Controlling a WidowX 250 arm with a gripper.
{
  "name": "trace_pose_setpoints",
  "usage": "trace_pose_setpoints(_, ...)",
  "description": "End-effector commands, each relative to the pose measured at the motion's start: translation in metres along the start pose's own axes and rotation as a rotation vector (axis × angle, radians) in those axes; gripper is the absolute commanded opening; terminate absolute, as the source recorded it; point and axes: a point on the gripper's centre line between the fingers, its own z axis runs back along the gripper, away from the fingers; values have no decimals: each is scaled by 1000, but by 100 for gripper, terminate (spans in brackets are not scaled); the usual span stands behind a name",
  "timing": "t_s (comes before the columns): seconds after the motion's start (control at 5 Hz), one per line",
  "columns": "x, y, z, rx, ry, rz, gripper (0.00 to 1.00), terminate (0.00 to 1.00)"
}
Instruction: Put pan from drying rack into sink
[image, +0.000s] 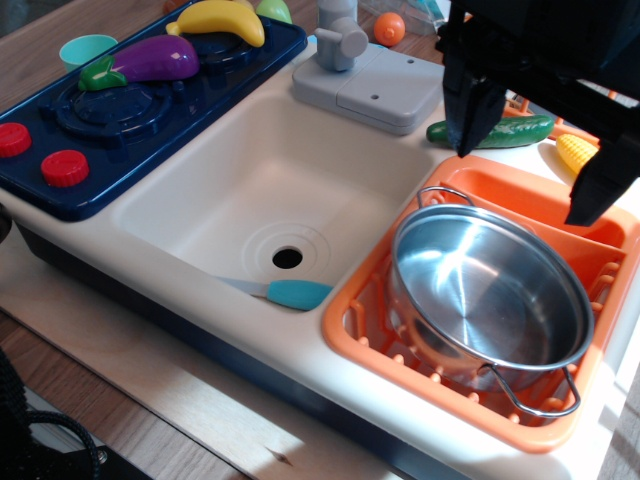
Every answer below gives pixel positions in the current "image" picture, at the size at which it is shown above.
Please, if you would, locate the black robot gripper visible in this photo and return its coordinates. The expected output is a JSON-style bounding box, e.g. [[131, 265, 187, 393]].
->
[[438, 1, 639, 226]]

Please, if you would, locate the stainless steel pan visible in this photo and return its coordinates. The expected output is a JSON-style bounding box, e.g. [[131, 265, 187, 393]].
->
[[385, 191, 595, 418]]

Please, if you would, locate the orange plastic drying rack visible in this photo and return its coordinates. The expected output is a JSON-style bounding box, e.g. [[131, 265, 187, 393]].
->
[[322, 156, 639, 454]]

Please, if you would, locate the cream toy sink unit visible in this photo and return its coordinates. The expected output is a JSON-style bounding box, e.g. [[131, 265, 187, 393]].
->
[[1, 38, 639, 479]]

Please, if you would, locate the green toy cucumber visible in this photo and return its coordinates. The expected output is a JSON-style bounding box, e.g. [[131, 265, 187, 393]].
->
[[426, 115, 555, 149]]

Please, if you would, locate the yellow toy corn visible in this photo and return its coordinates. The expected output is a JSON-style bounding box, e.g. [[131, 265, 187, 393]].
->
[[556, 134, 599, 174]]

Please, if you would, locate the grey toy faucet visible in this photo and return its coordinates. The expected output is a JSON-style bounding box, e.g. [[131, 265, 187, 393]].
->
[[292, 1, 444, 135]]

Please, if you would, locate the orange toy fruit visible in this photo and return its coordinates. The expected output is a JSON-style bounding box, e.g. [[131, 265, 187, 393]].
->
[[374, 12, 406, 47]]

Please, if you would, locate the light green toy fruit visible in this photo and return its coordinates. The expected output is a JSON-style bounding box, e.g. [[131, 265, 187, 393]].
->
[[255, 0, 292, 24]]

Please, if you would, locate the yellow toy banana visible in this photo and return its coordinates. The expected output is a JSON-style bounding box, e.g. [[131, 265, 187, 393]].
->
[[165, 1, 266, 48]]

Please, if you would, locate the purple toy eggplant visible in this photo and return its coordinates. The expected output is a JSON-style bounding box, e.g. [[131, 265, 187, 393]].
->
[[78, 34, 200, 92]]

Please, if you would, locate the navy blue toy stove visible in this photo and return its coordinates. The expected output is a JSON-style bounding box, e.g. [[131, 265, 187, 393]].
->
[[1, 2, 307, 222]]

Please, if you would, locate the teal plastic cup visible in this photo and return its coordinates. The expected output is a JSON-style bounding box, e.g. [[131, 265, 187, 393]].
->
[[59, 34, 118, 73]]

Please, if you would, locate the red stove knob right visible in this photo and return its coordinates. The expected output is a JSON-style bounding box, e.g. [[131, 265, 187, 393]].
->
[[40, 150, 90, 188]]

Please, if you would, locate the red stove knob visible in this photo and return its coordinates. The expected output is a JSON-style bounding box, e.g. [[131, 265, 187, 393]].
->
[[0, 122, 32, 158], [40, 150, 90, 188]]

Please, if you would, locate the red stove knob left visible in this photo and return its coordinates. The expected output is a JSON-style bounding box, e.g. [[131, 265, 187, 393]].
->
[[0, 122, 32, 158]]

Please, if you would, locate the blue handled toy knife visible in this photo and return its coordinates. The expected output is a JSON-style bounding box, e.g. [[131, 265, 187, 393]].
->
[[216, 276, 333, 311]]

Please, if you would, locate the black braided cable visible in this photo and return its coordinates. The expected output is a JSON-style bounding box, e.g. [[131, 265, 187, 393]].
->
[[0, 344, 104, 480]]

